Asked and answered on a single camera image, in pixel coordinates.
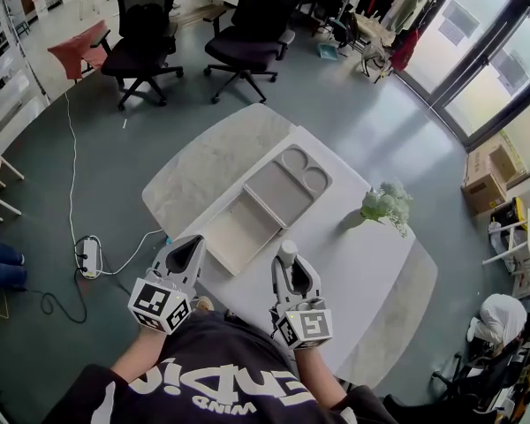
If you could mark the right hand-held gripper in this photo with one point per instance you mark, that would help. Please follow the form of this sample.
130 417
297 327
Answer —
309 325

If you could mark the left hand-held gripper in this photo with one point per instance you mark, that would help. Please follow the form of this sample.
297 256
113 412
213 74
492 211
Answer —
159 307

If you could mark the beige box base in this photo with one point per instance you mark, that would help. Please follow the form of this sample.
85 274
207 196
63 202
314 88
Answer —
278 192

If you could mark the person's right forearm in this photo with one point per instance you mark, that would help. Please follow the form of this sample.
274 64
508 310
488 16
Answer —
318 378

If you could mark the person's left forearm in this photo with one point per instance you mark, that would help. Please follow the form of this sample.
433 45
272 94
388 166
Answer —
137 356

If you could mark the brown cardboard box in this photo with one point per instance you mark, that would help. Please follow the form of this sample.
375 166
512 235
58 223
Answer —
486 188

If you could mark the clear water bottle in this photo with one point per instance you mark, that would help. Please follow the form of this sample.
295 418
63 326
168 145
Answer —
168 240

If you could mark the person's left tan shoe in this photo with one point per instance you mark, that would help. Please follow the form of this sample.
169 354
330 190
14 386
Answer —
205 304

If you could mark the person's tan shoe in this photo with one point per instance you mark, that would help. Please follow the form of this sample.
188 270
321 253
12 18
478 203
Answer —
205 304
230 314

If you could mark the person's right tan shoe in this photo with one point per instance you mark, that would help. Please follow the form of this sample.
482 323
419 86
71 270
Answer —
230 314

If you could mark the white power strip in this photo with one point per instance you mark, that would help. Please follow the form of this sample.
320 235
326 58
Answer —
89 259

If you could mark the person's black printed t-shirt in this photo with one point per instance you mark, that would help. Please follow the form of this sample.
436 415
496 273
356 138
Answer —
221 356

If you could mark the white marble table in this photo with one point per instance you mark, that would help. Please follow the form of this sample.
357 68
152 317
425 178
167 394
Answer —
203 161

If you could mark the vase of white flowers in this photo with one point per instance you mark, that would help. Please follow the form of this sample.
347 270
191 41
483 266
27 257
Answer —
388 203

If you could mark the white stuffed bag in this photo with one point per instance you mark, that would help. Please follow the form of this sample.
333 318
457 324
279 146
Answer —
501 316

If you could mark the yellow and black toolbox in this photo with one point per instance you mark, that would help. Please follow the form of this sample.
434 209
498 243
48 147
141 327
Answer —
510 214

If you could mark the black mesh office chair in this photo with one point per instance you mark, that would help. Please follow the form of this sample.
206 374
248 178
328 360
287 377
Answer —
137 47
252 38

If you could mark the teal dustpan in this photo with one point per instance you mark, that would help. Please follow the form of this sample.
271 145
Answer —
327 51

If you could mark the pink cloth covered chair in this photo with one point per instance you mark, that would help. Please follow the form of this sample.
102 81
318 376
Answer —
77 49

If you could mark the white shelf unit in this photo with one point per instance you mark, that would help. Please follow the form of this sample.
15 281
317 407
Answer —
4 82

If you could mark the red hanging garment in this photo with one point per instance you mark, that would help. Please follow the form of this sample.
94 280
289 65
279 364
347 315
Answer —
405 51

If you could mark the glass entrance door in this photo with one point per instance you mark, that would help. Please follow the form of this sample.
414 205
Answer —
481 69

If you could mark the clothes rack with garments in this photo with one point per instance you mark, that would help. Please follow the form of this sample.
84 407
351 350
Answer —
380 7

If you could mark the paper notice on door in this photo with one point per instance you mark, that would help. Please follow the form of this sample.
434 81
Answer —
459 22

